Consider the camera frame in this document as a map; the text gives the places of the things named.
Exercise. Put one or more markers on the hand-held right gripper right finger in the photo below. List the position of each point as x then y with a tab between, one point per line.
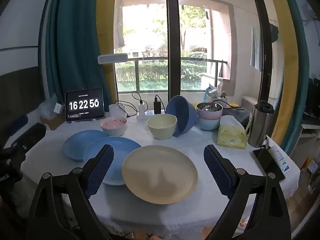
217	172

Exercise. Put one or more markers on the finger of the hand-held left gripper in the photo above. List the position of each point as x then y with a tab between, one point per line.
32	135
17	123

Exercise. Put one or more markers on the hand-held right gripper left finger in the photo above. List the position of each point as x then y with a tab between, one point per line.
100	170

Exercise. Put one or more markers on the blue plate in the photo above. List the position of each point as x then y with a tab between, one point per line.
80	145
117	150

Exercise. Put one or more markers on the pink strawberry bowl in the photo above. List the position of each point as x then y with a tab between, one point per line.
113	127

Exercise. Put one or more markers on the beige plate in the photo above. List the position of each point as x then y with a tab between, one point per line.
160	175

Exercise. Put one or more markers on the dark blue bowl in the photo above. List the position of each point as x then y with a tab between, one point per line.
186	115

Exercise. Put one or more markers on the pale green bowl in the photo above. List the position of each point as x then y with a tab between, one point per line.
161	130

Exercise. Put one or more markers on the cardboard box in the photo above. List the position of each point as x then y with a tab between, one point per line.
51	123

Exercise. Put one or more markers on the small white box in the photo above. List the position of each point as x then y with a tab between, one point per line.
58	108

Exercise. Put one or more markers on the yellow tissue pack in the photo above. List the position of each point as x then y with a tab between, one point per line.
231	136

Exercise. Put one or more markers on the light blue bowl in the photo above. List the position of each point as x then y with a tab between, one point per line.
208	125

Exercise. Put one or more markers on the black smartphone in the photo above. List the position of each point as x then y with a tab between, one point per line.
268	165

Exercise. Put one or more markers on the pink steel-lined bowl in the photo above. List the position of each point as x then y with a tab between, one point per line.
210	113

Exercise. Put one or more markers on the tablet clock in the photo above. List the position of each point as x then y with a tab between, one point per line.
83	105

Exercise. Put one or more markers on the grey cloth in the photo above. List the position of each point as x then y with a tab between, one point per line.
237	116

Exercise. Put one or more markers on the white leaflet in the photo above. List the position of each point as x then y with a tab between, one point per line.
278	155

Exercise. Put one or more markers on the steel tumbler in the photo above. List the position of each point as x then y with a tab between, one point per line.
260	125

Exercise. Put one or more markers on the yellow round lid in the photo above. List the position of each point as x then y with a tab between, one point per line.
233	104

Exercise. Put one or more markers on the white charger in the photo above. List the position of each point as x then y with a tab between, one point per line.
142	108

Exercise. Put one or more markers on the white power strip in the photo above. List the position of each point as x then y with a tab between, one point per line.
150	113

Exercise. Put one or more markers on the white appliance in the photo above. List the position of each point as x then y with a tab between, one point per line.
247	102

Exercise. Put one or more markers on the white basket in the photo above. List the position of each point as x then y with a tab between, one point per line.
217	95

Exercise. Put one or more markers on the blue bag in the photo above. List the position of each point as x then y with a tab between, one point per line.
208	92

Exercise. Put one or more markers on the black charger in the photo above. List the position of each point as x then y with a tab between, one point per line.
157	107

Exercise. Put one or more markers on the teal curtain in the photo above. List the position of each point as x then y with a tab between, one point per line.
72	42
301	80

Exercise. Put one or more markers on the white desk lamp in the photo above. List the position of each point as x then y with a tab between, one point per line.
112	58

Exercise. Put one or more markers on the balcony railing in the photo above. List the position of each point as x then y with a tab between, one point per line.
150	61

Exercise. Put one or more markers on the dark monitor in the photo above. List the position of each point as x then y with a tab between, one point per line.
313	97

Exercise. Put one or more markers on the yellow curtain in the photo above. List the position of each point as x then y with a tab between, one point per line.
285	67
106	30

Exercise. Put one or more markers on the light blue hanging garment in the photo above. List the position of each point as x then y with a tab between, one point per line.
256	47

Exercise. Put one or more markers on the black window pillar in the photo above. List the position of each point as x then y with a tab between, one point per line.
172	42

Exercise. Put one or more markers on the grey hanging garment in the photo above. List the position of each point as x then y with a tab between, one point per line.
119	25

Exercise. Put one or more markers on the black door frame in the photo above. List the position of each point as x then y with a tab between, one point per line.
261	42

